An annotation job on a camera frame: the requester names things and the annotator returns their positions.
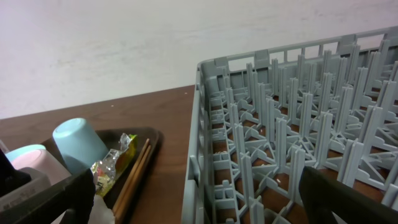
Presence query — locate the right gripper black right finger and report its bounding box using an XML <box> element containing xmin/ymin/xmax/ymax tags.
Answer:
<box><xmin>298</xmin><ymin>167</ymin><xmax>397</xmax><ymax>223</ymax></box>

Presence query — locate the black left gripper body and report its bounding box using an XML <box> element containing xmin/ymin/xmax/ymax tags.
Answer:
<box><xmin>1</xmin><ymin>152</ymin><xmax>51</xmax><ymax>212</ymax></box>

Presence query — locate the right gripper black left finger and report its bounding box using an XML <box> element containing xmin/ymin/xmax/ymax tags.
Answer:
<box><xmin>1</xmin><ymin>169</ymin><xmax>95</xmax><ymax>224</ymax></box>

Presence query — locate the light blue small bowl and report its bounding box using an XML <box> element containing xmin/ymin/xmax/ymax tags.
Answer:
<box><xmin>5</xmin><ymin>144</ymin><xmax>46</xmax><ymax>162</ymax></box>

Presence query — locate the grey plastic dishwasher rack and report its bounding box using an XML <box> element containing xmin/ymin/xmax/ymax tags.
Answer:
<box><xmin>181</xmin><ymin>27</ymin><xmax>397</xmax><ymax>223</ymax></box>

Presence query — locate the crumpled white paper napkin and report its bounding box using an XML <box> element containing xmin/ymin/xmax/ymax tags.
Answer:
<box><xmin>52</xmin><ymin>195</ymin><xmax>115</xmax><ymax>224</ymax></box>

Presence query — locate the silver green snack wrapper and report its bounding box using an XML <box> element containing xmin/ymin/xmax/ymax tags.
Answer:
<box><xmin>91</xmin><ymin>133</ymin><xmax>137</xmax><ymax>197</ymax></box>

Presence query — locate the light blue plastic cup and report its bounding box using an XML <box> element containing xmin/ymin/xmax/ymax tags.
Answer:
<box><xmin>52</xmin><ymin>118</ymin><xmax>109</xmax><ymax>174</ymax></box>

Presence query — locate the dark brown serving tray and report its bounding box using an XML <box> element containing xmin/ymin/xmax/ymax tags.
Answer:
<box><xmin>40</xmin><ymin>126</ymin><xmax>162</xmax><ymax>224</ymax></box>

